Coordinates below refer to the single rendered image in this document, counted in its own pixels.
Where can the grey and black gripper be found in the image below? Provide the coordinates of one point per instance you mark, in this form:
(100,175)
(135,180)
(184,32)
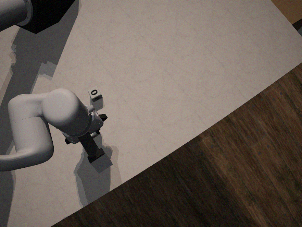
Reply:
(97,123)

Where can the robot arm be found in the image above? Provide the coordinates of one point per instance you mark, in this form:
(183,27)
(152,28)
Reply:
(29,115)

